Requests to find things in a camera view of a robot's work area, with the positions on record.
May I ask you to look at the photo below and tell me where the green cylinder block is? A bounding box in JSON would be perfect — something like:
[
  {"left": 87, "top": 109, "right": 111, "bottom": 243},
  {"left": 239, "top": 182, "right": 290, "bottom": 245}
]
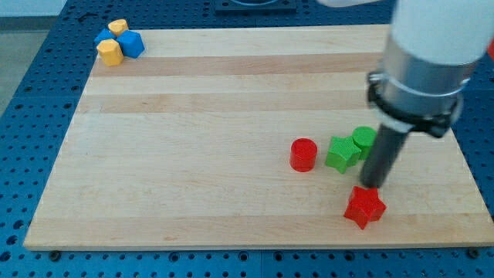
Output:
[{"left": 351, "top": 126, "right": 377, "bottom": 161}]

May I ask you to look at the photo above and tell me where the rear yellow hexagon block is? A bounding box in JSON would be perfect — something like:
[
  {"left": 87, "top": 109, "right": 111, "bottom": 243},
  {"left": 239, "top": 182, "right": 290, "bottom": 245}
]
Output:
[{"left": 107, "top": 19, "right": 129, "bottom": 37}]

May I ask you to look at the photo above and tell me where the large blue cube block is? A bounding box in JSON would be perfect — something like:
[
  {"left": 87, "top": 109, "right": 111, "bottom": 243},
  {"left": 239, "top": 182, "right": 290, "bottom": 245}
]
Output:
[{"left": 117, "top": 30, "right": 145, "bottom": 59}]

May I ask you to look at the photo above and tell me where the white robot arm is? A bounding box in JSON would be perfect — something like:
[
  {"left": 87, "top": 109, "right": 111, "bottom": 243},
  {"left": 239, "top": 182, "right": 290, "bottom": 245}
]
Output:
[{"left": 360, "top": 0, "right": 493, "bottom": 188}]

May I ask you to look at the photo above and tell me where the green star block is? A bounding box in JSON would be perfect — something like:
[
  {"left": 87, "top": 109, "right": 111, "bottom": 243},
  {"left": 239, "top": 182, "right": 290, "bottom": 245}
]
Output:
[{"left": 325, "top": 137, "right": 361, "bottom": 174}]

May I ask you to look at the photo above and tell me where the front yellow hexagon block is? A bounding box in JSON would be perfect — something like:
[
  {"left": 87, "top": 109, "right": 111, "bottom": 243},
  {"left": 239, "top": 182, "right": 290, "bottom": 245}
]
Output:
[{"left": 96, "top": 39, "right": 124, "bottom": 66}]

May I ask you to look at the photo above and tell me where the yellow hexagon block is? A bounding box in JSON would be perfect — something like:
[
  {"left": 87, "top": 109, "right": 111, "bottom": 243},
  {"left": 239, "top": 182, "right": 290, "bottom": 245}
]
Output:
[
  {"left": 107, "top": 19, "right": 129, "bottom": 37},
  {"left": 96, "top": 39, "right": 124, "bottom": 66}
]

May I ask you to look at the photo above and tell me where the small blue block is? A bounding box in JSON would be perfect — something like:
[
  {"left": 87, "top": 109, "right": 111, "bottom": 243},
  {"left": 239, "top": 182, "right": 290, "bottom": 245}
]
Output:
[{"left": 93, "top": 28, "right": 116, "bottom": 46}]

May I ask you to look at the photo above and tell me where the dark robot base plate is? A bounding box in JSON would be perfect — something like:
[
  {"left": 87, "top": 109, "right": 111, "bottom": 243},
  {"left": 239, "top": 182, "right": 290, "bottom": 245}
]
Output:
[{"left": 213, "top": 0, "right": 297, "bottom": 14}]

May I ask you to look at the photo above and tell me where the red star block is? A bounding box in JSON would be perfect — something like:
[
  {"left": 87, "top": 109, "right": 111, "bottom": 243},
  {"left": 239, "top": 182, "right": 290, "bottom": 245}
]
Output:
[{"left": 343, "top": 186, "right": 387, "bottom": 229}]

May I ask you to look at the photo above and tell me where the light wooden board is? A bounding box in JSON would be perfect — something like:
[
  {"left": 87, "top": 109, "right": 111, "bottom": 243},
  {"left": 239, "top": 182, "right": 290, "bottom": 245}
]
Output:
[{"left": 24, "top": 25, "right": 493, "bottom": 251}]

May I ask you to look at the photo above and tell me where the red cylinder block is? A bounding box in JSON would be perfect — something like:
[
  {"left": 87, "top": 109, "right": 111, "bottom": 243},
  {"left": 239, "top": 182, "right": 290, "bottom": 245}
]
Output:
[{"left": 289, "top": 138, "right": 318, "bottom": 172}]

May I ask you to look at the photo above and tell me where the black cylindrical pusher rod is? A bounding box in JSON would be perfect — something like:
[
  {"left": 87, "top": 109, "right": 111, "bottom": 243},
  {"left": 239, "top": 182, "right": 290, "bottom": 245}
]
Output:
[{"left": 360, "top": 124, "right": 409, "bottom": 188}]

